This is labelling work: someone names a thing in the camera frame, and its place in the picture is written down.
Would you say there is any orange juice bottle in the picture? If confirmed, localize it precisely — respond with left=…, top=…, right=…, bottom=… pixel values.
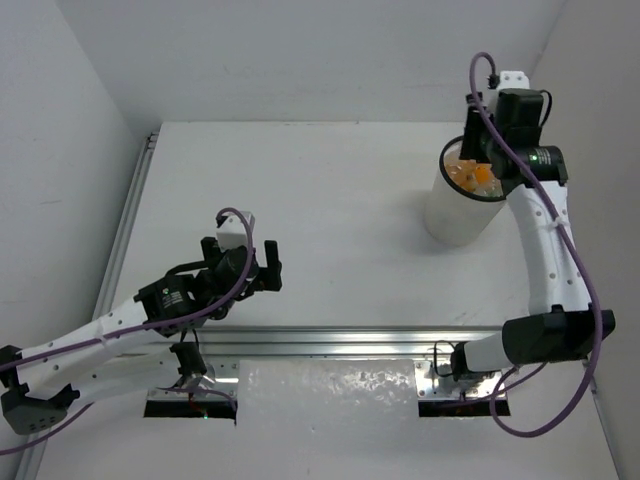
left=445, top=159, right=498, bottom=194

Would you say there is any clear bottle with black label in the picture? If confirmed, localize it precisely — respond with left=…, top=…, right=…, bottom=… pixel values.
left=473, top=181, right=503, bottom=198

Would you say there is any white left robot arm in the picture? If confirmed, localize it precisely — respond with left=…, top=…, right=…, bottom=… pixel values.
left=1, top=237, right=282, bottom=436

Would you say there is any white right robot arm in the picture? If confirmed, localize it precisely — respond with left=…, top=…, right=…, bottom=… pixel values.
left=450, top=88, right=615, bottom=380

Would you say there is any white bin with black rim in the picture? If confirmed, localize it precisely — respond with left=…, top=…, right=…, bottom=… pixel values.
left=424, top=136, right=506, bottom=246

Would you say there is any white foam sheet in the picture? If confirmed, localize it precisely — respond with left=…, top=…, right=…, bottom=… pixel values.
left=238, top=360, right=417, bottom=479

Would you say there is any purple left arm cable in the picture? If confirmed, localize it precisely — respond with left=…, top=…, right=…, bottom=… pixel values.
left=0, top=206, right=257, bottom=456

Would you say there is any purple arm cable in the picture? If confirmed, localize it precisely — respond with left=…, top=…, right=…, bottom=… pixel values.
left=0, top=206, right=257, bottom=456
left=468, top=51, right=604, bottom=439

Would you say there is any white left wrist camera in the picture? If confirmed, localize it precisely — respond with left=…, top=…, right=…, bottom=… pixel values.
left=215, top=211, right=249, bottom=251

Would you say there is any aluminium frame rail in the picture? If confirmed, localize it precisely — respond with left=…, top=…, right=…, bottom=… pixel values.
left=96, top=123, right=530, bottom=383

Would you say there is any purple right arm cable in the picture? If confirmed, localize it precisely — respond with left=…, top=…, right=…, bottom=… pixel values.
left=468, top=51, right=604, bottom=439

